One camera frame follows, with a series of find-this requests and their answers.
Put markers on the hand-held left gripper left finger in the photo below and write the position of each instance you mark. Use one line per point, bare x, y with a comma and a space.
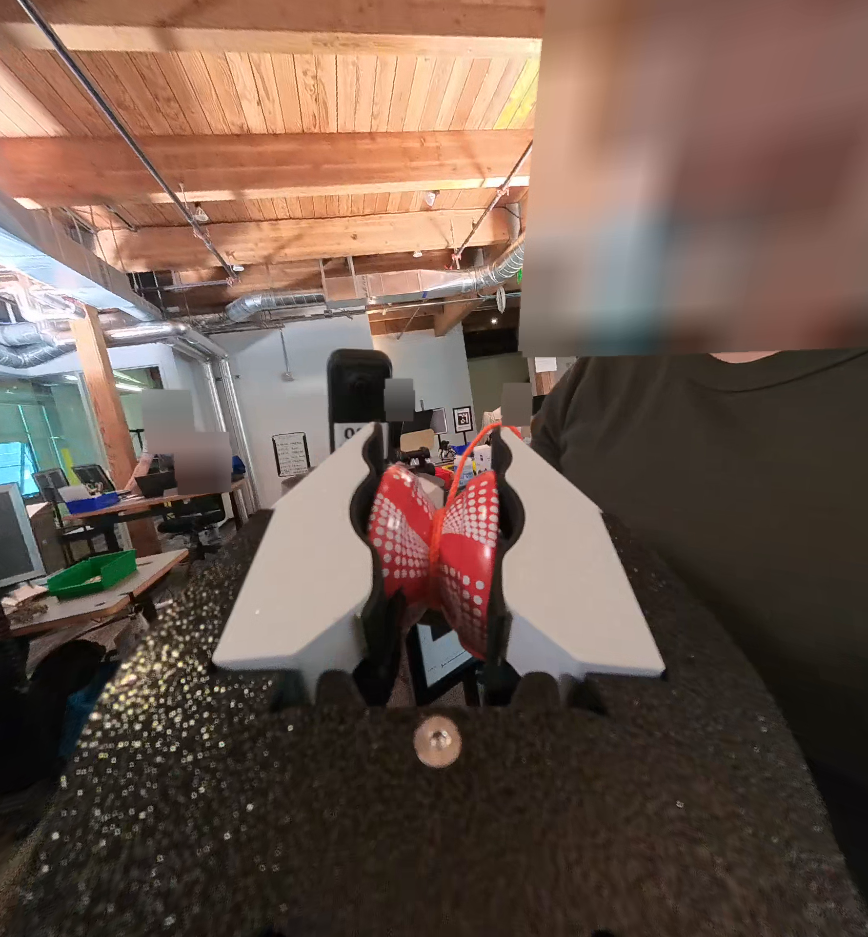
295, 586

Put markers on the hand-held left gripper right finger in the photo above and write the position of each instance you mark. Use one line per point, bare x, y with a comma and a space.
580, 586

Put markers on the red white yo-yo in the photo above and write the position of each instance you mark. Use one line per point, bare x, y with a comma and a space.
434, 564

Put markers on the white sign stand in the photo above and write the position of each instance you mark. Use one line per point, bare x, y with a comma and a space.
291, 454

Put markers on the black framed floor sign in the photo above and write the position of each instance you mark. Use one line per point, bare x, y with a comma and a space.
437, 652

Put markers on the brown wooden table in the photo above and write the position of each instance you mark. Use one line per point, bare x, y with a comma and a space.
156, 505

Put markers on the green tray bin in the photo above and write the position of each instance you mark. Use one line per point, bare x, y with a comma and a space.
93, 574

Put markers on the blue tray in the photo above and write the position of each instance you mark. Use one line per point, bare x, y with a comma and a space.
90, 502

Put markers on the white side table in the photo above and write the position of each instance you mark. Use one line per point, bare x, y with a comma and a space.
53, 603

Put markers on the narrow silver air duct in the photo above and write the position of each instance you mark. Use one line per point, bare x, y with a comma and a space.
346, 300

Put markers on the wooden post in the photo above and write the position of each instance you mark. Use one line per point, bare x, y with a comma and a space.
105, 410

